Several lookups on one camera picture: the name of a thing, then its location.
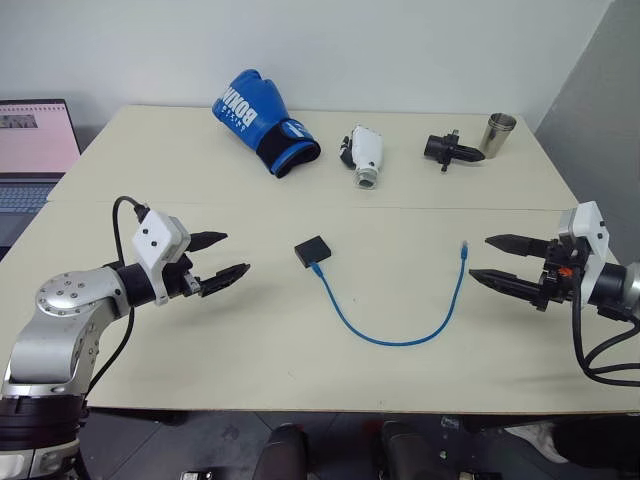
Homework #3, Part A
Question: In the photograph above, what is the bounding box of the white robotic hand device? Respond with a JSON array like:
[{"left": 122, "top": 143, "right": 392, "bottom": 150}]
[{"left": 339, "top": 125, "right": 385, "bottom": 191}]

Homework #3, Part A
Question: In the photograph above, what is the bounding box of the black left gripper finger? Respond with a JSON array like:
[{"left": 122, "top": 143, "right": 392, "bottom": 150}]
[
  {"left": 199, "top": 261, "right": 252, "bottom": 300},
  {"left": 188, "top": 230, "right": 230, "bottom": 253}
]

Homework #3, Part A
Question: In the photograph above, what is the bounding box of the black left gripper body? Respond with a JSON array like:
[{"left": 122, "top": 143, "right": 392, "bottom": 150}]
[{"left": 161, "top": 251, "right": 204, "bottom": 300}]

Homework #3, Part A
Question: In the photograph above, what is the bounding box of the dark rounded shape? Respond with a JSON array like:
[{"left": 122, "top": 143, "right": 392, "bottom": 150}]
[
  {"left": 379, "top": 420, "right": 437, "bottom": 480},
  {"left": 263, "top": 422, "right": 310, "bottom": 480}
]

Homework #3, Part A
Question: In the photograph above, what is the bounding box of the silver metal cup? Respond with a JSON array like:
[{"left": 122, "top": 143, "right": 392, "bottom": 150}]
[{"left": 477, "top": 112, "right": 518, "bottom": 160}]

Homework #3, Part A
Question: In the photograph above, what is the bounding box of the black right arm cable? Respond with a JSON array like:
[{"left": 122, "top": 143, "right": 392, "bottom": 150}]
[{"left": 570, "top": 278, "right": 640, "bottom": 387}]

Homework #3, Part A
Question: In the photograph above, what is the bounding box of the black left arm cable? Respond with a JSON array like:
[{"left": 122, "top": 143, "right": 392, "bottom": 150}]
[{"left": 81, "top": 195, "right": 152, "bottom": 409}]

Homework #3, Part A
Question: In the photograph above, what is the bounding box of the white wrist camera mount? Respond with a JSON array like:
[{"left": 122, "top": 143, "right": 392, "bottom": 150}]
[
  {"left": 557, "top": 200, "right": 613, "bottom": 307},
  {"left": 131, "top": 209, "right": 192, "bottom": 307}
]

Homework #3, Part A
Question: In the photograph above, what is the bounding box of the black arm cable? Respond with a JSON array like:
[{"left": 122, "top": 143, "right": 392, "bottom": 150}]
[
  {"left": 570, "top": 278, "right": 640, "bottom": 387},
  {"left": 81, "top": 195, "right": 152, "bottom": 409}
]

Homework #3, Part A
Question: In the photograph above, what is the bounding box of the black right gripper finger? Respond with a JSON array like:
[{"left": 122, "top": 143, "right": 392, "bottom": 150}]
[
  {"left": 484, "top": 232, "right": 551, "bottom": 260},
  {"left": 468, "top": 268, "right": 546, "bottom": 302}
]

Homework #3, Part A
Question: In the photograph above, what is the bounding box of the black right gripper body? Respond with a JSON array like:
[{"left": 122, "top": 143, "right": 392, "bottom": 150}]
[{"left": 531, "top": 238, "right": 587, "bottom": 313}]

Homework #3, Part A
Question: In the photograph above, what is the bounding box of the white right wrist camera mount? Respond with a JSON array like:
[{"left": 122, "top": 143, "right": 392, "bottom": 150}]
[{"left": 557, "top": 200, "right": 613, "bottom": 307}]

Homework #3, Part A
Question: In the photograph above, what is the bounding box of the blue Ethernet cable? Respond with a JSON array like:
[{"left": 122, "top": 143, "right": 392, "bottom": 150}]
[{"left": 309, "top": 239, "right": 473, "bottom": 347}]

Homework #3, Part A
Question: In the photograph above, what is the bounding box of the small black box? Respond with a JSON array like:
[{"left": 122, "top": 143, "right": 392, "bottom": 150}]
[{"left": 293, "top": 233, "right": 334, "bottom": 270}]

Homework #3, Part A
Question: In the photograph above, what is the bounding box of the open laptop computer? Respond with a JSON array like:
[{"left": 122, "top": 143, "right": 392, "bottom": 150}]
[{"left": 0, "top": 98, "right": 83, "bottom": 250}]

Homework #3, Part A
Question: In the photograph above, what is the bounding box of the blue boxing glove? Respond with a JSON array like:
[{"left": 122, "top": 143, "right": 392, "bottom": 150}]
[{"left": 211, "top": 69, "right": 322, "bottom": 179}]

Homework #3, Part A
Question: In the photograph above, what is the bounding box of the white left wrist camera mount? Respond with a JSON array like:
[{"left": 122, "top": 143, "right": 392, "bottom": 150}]
[{"left": 131, "top": 209, "right": 192, "bottom": 307}]

